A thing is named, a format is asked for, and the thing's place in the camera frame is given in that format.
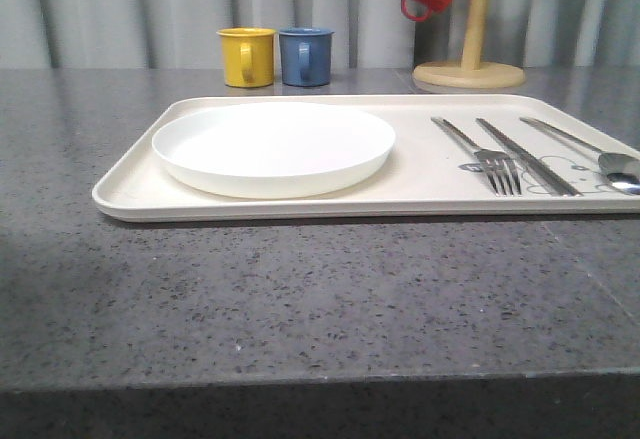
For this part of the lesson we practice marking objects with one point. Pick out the white round plate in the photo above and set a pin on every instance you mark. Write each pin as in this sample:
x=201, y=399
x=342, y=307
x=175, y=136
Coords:
x=274, y=150

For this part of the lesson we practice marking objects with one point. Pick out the silver metal fork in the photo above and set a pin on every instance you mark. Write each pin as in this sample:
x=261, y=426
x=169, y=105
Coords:
x=498, y=167

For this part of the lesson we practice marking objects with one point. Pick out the silver metal spoon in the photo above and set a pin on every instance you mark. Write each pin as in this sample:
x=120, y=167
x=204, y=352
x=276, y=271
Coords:
x=619, y=169

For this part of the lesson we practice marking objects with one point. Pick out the cream rectangular rabbit tray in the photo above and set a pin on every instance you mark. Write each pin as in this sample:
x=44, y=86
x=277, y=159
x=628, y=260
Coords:
x=427, y=172

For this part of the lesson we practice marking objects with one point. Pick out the blue mug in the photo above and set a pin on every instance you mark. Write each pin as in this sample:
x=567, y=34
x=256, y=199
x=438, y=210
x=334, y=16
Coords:
x=305, y=56

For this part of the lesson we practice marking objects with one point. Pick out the yellow mug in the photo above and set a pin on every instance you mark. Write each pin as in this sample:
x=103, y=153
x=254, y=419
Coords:
x=248, y=56

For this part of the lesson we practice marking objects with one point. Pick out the wooden mug tree stand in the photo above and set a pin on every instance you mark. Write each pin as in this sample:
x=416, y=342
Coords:
x=471, y=71

